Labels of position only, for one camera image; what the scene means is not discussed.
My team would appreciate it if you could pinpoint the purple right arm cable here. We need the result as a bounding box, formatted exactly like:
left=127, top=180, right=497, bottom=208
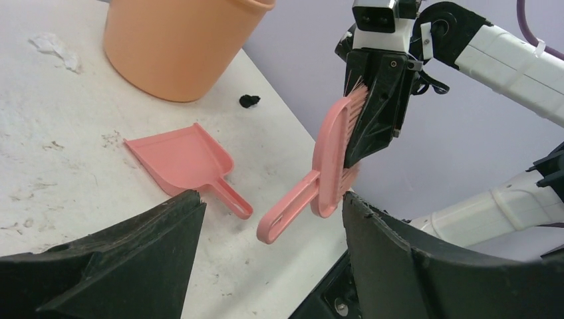
left=516, top=0, right=564, bottom=62

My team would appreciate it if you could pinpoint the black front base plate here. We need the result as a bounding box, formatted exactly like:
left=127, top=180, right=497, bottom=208
left=289, top=251, right=362, bottom=319

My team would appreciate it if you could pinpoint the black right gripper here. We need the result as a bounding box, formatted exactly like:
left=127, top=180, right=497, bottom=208
left=335, top=31, right=450, bottom=168

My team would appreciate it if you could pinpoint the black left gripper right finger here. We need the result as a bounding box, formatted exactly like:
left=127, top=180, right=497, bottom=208
left=343, top=192, right=563, bottom=318

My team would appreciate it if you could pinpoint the orange plastic bucket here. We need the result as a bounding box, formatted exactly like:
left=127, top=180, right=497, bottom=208
left=103, top=0, right=276, bottom=102

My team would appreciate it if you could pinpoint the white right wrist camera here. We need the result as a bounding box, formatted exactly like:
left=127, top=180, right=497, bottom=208
left=352, top=0, right=421, bottom=53

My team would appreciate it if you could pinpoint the pink plastic dustpan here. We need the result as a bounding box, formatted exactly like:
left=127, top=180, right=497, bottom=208
left=124, top=123, right=253, bottom=219

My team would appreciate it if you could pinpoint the black paper scrap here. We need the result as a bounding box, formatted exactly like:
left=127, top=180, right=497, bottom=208
left=239, top=94, right=261, bottom=108

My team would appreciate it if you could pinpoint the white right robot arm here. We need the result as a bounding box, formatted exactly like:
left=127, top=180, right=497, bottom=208
left=352, top=1, right=563, bottom=261

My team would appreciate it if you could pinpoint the pink plastic hand brush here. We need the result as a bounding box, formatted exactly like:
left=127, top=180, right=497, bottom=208
left=256, top=83, right=368, bottom=244

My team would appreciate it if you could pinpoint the white paper scrap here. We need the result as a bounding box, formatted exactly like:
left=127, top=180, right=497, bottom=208
left=28, top=33, right=82, bottom=74

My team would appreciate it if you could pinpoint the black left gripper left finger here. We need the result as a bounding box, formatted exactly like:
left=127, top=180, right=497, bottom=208
left=1, top=190, right=206, bottom=318

